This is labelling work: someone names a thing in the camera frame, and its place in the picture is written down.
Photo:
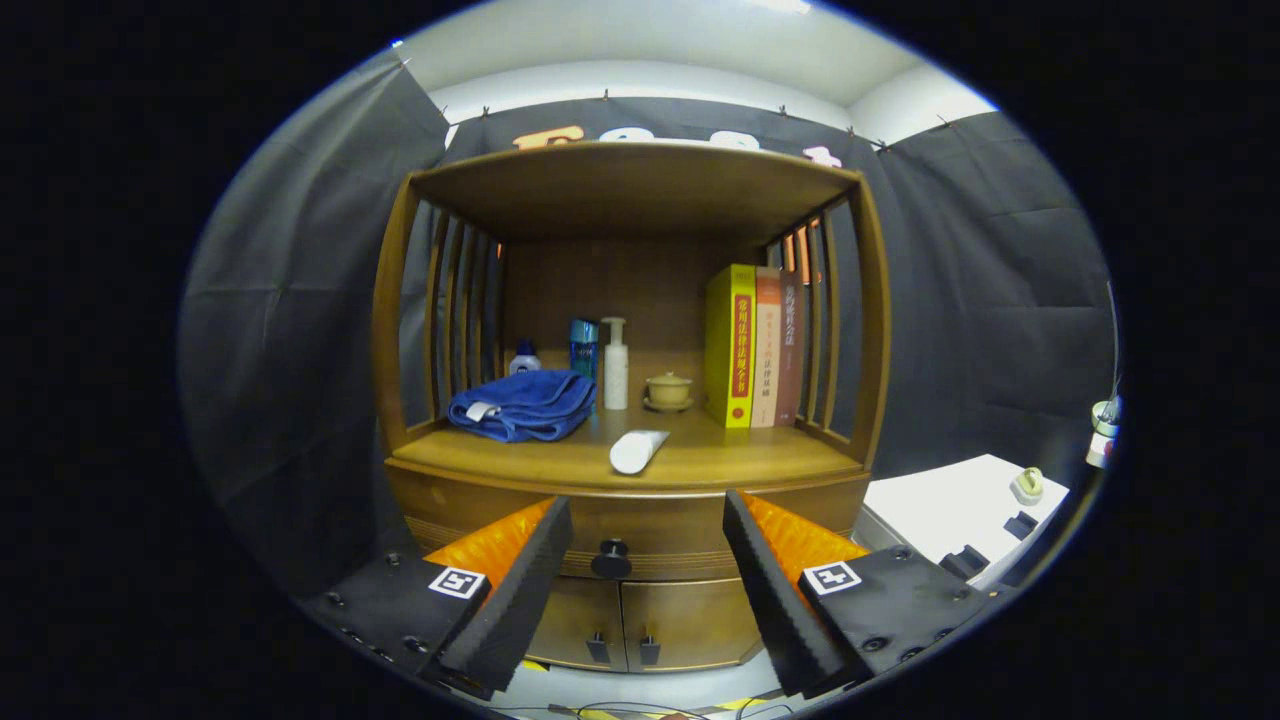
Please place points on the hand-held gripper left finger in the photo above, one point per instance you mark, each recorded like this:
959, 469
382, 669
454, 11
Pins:
520, 600

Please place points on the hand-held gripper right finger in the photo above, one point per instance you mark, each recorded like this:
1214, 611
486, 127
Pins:
775, 600

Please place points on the black drawer knob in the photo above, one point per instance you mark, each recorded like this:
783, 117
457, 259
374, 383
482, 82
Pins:
611, 563

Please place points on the wooden drawer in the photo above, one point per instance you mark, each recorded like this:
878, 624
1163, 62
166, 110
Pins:
660, 535

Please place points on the white green cleanser tube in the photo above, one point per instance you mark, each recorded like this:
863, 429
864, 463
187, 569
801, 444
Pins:
635, 455

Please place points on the wooden countertop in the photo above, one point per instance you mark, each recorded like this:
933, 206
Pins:
740, 455

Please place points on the white side cabinet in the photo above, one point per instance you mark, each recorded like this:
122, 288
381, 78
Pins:
950, 500

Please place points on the wooden cabinet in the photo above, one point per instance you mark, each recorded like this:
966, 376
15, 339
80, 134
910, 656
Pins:
630, 190

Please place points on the small black block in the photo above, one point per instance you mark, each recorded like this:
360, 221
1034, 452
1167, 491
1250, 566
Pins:
1020, 525
965, 562

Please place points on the blue folded towel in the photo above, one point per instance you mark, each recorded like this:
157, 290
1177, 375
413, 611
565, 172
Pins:
525, 405

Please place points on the yellow lidded teacup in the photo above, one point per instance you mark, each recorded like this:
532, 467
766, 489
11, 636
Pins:
668, 390

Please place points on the small white bottle blue cap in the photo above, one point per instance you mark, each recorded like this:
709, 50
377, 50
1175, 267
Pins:
524, 362

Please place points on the white pump bottle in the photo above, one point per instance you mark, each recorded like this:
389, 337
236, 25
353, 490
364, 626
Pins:
616, 375

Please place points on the beige book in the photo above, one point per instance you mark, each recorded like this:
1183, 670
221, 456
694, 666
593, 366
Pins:
767, 350

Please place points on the brown book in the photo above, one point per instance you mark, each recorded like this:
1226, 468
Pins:
790, 350

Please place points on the yellow book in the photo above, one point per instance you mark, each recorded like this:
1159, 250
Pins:
725, 350

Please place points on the pale yellow small object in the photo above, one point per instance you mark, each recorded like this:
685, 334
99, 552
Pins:
1027, 487

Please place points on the white cup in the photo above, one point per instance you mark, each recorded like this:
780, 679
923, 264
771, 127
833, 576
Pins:
1105, 418

